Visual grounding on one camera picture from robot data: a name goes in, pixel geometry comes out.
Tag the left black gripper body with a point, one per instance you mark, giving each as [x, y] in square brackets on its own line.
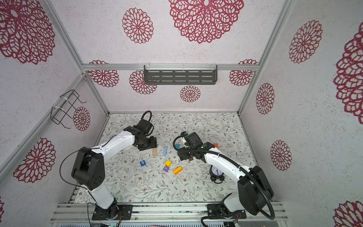
[148, 143]

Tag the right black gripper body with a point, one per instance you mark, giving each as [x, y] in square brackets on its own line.
[186, 154]

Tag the orange wooden cylinder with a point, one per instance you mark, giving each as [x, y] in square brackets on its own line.
[177, 170]

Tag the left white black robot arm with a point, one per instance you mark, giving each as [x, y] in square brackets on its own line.
[89, 167]

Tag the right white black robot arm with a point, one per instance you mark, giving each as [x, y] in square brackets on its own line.
[254, 192]

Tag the yellow wooden cube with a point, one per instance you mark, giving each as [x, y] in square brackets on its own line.
[168, 163]

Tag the black alarm clock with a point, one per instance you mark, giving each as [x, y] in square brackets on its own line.
[217, 173]

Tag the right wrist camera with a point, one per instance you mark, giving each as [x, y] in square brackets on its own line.
[184, 138]

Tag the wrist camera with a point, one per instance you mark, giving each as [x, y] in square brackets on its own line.
[184, 138]
[145, 125]

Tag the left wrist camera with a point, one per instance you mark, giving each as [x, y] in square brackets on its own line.
[145, 125]

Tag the grey wall shelf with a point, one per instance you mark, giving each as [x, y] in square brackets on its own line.
[182, 75]

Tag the black wire wall rack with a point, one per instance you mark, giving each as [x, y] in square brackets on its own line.
[58, 113]

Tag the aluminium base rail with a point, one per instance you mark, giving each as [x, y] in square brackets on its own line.
[138, 212]

